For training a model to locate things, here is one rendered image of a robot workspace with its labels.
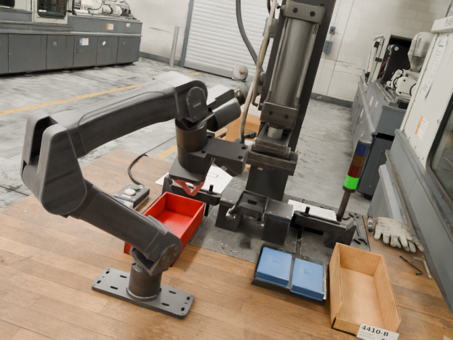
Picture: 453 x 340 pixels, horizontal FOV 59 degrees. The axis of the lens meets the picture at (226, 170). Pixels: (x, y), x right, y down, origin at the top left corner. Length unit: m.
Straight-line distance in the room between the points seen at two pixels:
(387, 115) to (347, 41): 6.24
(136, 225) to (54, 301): 0.23
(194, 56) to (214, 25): 0.95
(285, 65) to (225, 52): 9.60
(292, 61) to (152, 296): 0.62
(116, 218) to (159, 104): 0.20
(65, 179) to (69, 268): 0.37
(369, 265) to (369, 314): 0.17
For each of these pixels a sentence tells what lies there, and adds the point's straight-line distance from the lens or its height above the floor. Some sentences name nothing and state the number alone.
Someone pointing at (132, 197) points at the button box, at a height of 0.93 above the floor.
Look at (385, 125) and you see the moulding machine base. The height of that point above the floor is 0.79.
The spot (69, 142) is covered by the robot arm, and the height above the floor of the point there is 1.26.
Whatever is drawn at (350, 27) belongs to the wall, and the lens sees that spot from 10.22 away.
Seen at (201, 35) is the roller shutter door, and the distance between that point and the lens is 10.78.
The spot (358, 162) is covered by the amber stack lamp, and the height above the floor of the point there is 1.13.
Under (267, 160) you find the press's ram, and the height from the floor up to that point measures 1.13.
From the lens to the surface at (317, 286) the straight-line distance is 0.97.
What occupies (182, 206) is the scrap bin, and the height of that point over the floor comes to 0.93.
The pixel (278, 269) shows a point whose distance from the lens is 0.98.
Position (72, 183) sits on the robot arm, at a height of 1.19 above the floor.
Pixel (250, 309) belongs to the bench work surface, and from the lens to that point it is 0.88.
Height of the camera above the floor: 1.45
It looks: 21 degrees down
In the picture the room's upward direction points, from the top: 12 degrees clockwise
